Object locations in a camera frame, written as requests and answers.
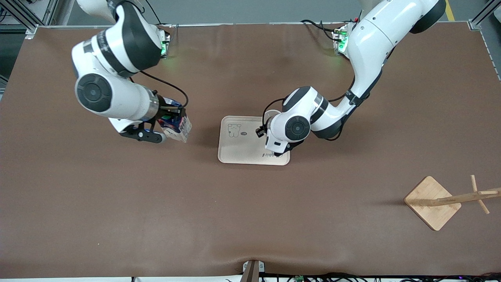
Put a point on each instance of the small green connector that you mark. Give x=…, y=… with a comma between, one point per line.
x=299, y=278

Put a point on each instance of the brown table mat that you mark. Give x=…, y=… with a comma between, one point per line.
x=250, y=215

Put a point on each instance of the beige tray with bear print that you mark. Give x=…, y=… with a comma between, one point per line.
x=238, y=147

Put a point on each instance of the grey metal bracket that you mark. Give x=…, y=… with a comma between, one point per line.
x=250, y=272

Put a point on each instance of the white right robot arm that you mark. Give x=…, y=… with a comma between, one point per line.
x=113, y=94

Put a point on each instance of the wooden mug stand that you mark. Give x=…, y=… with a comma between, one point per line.
x=428, y=211

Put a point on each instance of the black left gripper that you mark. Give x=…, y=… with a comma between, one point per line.
x=277, y=154

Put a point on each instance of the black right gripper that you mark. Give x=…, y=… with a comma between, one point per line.
x=163, y=113

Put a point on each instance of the blue milk carton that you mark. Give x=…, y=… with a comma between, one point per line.
x=181, y=129

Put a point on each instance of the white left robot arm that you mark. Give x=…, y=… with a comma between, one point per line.
x=368, y=43

